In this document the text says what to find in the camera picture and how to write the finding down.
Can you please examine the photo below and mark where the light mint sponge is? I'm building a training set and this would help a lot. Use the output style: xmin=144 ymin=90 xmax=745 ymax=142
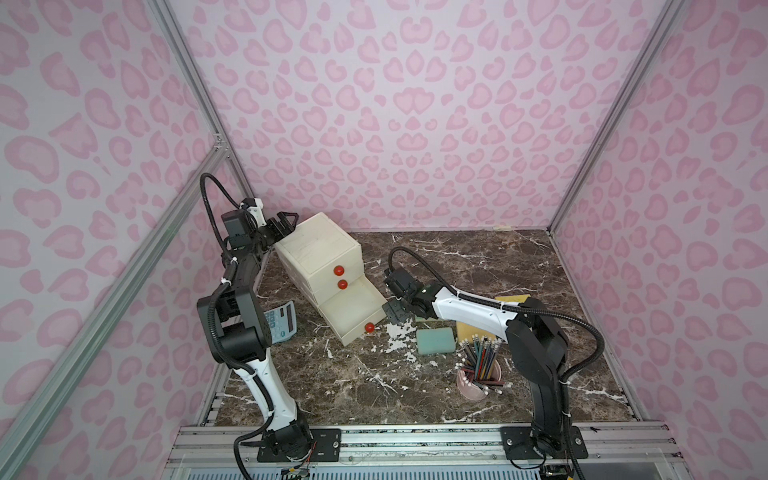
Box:
xmin=416 ymin=327 xmax=456 ymax=356

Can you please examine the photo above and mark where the cream plastic drawer cabinet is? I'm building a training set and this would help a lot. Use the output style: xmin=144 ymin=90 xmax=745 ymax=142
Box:
xmin=275 ymin=213 xmax=363 ymax=306

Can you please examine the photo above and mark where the beige tan sponge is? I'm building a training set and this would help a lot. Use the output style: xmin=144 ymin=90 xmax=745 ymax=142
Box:
xmin=456 ymin=322 xmax=495 ymax=342

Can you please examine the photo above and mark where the yellow sponge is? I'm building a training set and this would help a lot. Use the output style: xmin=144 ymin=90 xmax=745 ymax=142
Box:
xmin=495 ymin=294 xmax=530 ymax=304

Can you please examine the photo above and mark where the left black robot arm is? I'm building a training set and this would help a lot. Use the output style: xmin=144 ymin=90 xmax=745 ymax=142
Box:
xmin=197 ymin=173 xmax=315 ymax=476

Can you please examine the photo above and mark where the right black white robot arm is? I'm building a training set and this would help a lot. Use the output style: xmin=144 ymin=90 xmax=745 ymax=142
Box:
xmin=385 ymin=246 xmax=605 ymax=465

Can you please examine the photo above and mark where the bundle of coloured pencils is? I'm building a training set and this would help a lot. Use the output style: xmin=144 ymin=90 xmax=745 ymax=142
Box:
xmin=456 ymin=337 xmax=502 ymax=383

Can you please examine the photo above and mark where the light blue calculator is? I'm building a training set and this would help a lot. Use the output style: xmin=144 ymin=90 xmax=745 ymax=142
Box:
xmin=264 ymin=301 xmax=297 ymax=344

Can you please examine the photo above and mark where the pink pencil cup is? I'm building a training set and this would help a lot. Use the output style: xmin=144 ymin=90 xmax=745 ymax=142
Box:
xmin=456 ymin=362 xmax=505 ymax=402

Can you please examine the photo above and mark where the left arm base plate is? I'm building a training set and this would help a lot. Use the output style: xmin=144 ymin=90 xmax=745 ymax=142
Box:
xmin=257 ymin=425 xmax=342 ymax=463

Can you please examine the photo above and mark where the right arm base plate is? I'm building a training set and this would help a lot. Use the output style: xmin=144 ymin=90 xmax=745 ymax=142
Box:
xmin=499 ymin=425 xmax=589 ymax=461

